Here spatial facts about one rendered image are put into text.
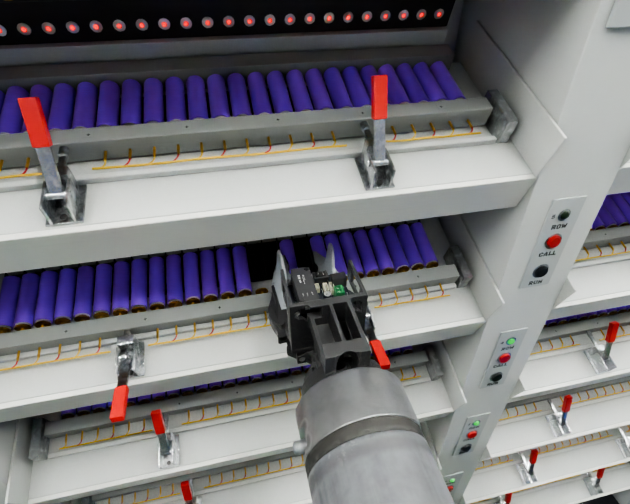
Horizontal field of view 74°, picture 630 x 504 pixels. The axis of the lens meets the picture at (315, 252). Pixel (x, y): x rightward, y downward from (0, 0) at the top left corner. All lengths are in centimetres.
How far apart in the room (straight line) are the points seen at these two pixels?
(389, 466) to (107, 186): 31
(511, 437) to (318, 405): 68
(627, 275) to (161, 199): 61
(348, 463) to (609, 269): 52
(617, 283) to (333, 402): 49
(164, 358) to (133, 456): 21
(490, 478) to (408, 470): 85
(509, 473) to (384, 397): 86
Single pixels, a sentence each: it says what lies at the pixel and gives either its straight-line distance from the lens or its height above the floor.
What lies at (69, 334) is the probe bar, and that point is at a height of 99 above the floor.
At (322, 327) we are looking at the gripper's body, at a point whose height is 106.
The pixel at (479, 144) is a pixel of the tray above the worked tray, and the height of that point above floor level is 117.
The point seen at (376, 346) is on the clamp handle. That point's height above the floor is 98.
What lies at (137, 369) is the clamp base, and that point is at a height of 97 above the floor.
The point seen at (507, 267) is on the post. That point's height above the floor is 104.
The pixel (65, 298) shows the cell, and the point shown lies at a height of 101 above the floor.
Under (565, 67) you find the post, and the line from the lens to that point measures 45.
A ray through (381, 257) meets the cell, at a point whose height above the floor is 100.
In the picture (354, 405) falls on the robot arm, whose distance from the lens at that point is 31.
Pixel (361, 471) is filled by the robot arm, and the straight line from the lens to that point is 29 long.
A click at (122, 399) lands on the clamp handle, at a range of 47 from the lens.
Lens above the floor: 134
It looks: 37 degrees down
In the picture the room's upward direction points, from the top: straight up
